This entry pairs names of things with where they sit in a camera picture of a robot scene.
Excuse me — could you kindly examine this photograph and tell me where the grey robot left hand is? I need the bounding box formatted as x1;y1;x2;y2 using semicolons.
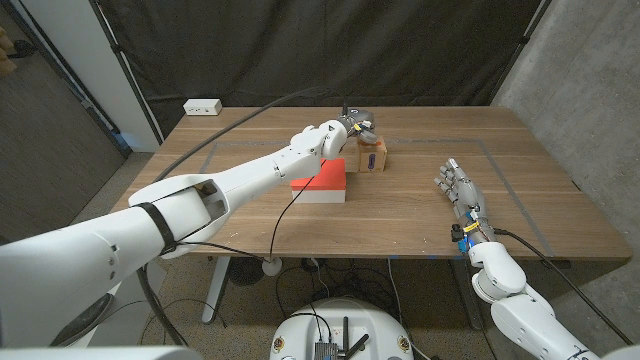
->
337;107;379;146

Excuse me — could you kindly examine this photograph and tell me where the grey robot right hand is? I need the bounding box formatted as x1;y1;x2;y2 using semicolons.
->
432;158;496;251

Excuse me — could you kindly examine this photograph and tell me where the wooden coin slot box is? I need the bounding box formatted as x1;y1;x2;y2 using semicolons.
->
356;137;388;173

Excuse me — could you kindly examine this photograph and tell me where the red box with white base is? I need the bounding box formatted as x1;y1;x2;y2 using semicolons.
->
290;157;347;205

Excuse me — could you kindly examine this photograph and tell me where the white power outlet box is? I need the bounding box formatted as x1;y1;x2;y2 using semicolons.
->
182;98;224;117

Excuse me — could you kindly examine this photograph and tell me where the person's hand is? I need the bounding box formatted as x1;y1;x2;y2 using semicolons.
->
0;27;16;76

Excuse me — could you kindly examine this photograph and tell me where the black backdrop curtain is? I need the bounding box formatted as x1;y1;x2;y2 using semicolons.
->
94;0;551;137

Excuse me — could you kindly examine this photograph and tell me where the grey table leg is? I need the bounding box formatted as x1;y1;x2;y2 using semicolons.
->
449;258;485;332

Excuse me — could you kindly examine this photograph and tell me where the black backdrop stand pole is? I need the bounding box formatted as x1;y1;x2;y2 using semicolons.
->
491;0;552;105
89;0;165;146

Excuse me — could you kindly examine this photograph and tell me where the white round floor disc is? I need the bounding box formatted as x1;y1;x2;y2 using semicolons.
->
261;256;284;278

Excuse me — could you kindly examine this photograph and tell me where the black round floor fan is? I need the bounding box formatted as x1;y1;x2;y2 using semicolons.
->
228;257;265;287

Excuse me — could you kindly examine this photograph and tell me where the white robot torso base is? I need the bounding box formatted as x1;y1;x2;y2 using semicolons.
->
269;298;415;360

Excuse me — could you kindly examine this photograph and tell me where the white table leg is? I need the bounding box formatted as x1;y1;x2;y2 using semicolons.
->
201;256;232;325

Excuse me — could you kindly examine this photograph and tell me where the dark grey shoe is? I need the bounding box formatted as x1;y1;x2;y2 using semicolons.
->
49;293;114;348

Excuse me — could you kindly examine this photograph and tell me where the white robot head edge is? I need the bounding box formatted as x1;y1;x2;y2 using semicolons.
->
0;344;204;360

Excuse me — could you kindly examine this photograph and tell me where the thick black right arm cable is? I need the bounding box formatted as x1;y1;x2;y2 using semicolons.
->
492;227;635;347

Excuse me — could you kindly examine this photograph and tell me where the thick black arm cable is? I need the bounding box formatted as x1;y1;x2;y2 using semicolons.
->
137;85;351;347
492;227;635;347

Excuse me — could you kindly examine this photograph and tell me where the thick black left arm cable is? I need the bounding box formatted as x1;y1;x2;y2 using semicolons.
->
137;85;351;347

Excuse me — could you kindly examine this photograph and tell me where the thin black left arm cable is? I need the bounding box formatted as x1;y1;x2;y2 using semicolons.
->
172;159;327;264

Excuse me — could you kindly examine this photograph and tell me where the black floor cable bundle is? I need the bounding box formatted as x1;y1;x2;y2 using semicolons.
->
274;257;401;321

